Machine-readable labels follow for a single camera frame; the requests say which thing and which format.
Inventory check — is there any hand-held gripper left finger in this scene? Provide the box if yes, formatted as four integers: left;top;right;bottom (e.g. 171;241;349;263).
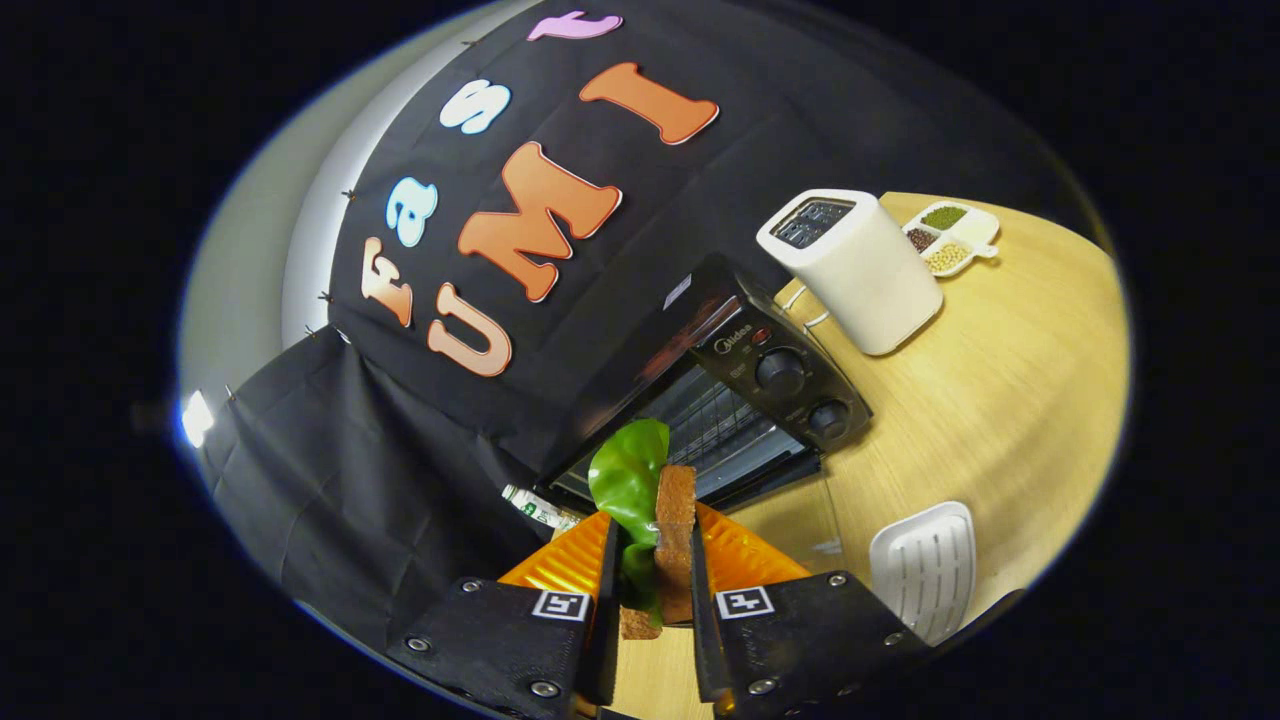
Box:
385;510;623;720

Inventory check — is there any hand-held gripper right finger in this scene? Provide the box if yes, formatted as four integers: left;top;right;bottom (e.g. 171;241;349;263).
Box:
688;502;936;720

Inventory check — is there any bread and lettuce sandwich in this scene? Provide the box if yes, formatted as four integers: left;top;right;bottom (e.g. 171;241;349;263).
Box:
588;418;699;641

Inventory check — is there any black toaster oven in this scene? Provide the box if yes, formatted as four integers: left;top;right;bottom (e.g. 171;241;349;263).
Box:
540;252;874;576

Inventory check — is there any white slot toaster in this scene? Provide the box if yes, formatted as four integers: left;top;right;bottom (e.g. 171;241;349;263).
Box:
756;189;944;357

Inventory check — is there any white bottle with green label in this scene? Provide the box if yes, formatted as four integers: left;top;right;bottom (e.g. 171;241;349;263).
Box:
501;484;581;533

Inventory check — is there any white ribbed plate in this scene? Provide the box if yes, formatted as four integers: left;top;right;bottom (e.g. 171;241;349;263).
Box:
869;501;977;646

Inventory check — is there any small ceiling light panel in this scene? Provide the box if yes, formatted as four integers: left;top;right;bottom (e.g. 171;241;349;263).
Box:
180;390;216;449

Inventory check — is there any white divided dish of beans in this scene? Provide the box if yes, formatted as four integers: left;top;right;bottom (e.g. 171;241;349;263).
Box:
902;201;1001;278

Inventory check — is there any white toaster power cord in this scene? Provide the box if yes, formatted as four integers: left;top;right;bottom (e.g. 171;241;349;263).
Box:
775;285;833;333

